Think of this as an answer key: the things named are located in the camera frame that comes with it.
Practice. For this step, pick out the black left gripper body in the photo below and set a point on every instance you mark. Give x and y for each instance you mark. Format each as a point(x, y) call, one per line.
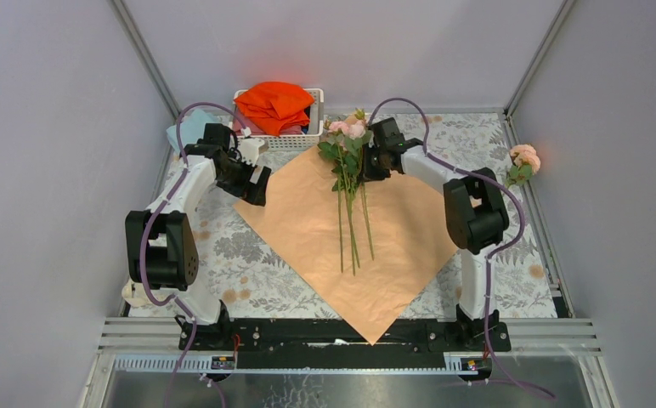
point(250, 184)

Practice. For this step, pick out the green and orange wrapping paper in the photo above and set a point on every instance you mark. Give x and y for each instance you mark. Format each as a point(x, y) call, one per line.
point(367, 254)

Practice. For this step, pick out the light blue folded towel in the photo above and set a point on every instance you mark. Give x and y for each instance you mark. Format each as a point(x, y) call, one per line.
point(191, 129)

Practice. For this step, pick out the pink cloth in basket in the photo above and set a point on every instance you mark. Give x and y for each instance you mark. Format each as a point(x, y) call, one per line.
point(255, 129)

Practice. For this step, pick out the white plastic basket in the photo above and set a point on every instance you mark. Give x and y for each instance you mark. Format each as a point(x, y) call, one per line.
point(310, 134)

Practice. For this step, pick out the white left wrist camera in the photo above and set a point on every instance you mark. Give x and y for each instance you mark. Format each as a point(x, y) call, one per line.
point(250, 149)

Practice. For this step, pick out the cream ribbon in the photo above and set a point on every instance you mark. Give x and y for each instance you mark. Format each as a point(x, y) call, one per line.
point(134, 295)

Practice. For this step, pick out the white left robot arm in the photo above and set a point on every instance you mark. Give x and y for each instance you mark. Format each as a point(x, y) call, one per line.
point(162, 255)

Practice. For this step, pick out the pink fake flower stem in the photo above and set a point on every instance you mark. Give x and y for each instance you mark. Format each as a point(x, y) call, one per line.
point(332, 149)
point(356, 123)
point(525, 165)
point(348, 185)

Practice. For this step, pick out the orange cloth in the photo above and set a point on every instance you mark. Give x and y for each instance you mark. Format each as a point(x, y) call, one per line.
point(276, 108)

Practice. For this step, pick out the floral patterned table mat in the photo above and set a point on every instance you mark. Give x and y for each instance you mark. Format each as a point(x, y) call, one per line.
point(253, 281)

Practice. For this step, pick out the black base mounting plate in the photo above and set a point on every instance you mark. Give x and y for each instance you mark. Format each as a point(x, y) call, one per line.
point(334, 344)

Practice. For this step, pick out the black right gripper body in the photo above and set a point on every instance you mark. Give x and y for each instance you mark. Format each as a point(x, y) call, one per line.
point(371, 163)

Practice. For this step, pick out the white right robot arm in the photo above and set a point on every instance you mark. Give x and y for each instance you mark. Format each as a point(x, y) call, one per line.
point(475, 213)

